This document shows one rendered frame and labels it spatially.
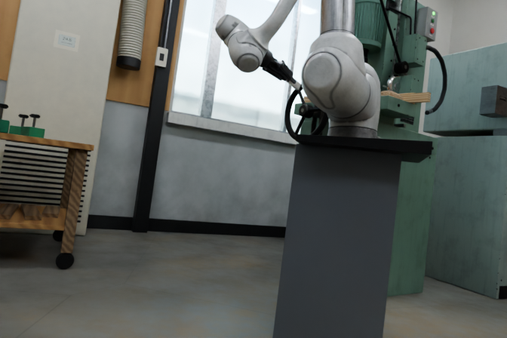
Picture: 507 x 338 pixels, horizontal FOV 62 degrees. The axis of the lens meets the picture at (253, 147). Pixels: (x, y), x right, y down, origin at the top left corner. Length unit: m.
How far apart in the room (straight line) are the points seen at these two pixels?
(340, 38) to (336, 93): 0.16
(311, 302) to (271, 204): 2.22
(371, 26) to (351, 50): 1.06
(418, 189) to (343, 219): 1.07
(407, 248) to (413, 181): 0.33
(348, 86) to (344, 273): 0.52
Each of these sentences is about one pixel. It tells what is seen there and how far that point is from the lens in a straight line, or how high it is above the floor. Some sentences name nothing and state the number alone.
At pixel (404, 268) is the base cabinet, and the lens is 2.25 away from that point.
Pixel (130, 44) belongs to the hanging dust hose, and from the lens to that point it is 2.89.
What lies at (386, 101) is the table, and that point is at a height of 0.87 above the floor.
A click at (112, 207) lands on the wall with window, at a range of 3.01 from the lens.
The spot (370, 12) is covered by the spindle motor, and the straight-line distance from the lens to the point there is 2.26.
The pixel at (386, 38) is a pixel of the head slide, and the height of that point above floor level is 1.27.
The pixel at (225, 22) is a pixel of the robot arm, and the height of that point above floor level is 1.03.
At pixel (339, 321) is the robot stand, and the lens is 1.28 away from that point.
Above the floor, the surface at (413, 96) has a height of 0.92.
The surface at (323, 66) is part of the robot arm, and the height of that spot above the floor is 0.79.
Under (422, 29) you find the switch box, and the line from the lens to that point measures 2.45.
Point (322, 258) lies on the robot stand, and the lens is 1.25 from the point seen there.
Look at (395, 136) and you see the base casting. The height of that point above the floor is 0.75.
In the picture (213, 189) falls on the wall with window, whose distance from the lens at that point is 3.20.
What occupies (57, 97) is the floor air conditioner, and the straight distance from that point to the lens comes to 2.66.
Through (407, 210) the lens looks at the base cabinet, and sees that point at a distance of 2.20.
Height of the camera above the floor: 0.50
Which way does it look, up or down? 3 degrees up
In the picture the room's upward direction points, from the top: 7 degrees clockwise
